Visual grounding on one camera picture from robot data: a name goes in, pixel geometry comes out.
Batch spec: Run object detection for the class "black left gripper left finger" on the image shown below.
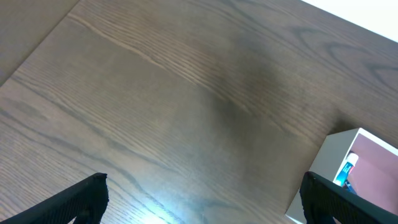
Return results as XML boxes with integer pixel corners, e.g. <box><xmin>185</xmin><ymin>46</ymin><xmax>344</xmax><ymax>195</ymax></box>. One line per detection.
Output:
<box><xmin>1</xmin><ymin>172</ymin><xmax>109</xmax><ymax>224</ymax></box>

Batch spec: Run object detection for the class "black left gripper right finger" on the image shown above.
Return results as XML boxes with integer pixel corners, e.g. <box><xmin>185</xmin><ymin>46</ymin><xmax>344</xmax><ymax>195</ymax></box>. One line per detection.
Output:
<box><xmin>299</xmin><ymin>171</ymin><xmax>397</xmax><ymax>224</ymax></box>

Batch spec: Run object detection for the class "small teal toothpaste tube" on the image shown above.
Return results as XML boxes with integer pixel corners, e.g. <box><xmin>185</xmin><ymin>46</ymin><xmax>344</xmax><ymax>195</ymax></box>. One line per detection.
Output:
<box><xmin>333</xmin><ymin>152</ymin><xmax>359</xmax><ymax>187</ymax></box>

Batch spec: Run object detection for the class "blue disposable razor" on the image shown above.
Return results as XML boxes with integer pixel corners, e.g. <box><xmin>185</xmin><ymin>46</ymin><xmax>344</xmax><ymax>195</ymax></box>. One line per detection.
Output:
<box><xmin>343</xmin><ymin>180</ymin><xmax>357</xmax><ymax>195</ymax></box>

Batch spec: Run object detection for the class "white box with pink interior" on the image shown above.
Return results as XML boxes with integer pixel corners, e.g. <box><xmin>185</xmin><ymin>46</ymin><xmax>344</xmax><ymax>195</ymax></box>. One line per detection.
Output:
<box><xmin>285</xmin><ymin>128</ymin><xmax>397</xmax><ymax>223</ymax></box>

